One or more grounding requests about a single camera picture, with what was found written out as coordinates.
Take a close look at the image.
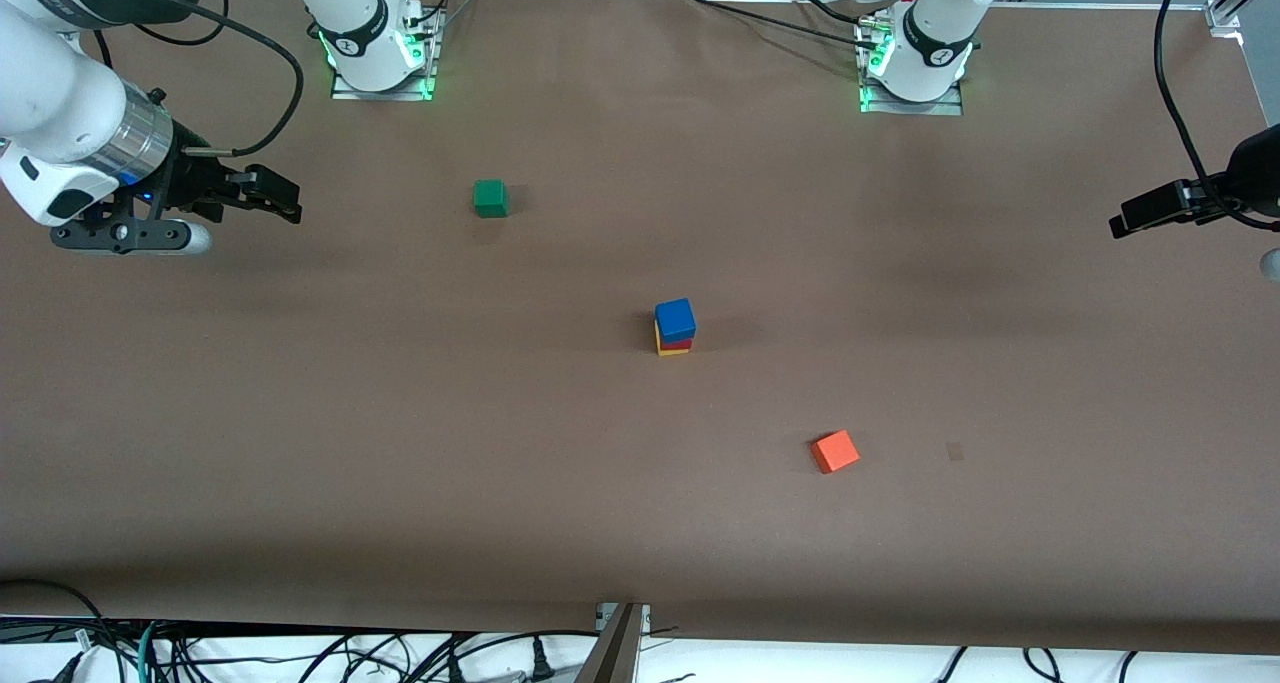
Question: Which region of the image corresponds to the blue cube block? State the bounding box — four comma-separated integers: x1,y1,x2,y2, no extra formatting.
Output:
655,298,697,343

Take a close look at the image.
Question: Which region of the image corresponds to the orange cube block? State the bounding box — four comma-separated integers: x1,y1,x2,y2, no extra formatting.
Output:
811,430,861,475

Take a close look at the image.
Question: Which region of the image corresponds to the brown table cover mat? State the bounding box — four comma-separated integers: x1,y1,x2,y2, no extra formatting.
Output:
0,0,1280,656

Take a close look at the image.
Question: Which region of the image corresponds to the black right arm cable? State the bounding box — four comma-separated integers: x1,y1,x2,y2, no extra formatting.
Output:
95,0,305,157

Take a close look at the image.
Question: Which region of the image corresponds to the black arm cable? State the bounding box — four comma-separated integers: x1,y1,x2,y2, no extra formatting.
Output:
95,0,305,157
1154,0,1280,232

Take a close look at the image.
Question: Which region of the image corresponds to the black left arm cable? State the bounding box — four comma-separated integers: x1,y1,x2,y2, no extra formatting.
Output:
1154,0,1280,232

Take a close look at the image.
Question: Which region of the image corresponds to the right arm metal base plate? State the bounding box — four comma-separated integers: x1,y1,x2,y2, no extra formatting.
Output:
330,8,443,102

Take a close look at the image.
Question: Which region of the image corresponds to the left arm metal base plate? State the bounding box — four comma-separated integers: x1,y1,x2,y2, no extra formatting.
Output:
858,21,966,117

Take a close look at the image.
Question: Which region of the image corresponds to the black looped floor cable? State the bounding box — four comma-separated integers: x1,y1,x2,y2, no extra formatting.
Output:
0,579,126,664

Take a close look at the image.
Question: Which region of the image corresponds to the black cable across mat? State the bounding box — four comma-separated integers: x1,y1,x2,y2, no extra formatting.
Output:
685,0,886,50

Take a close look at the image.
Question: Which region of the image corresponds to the dark camera support pole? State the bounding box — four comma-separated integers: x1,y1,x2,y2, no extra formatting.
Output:
575,605,645,683

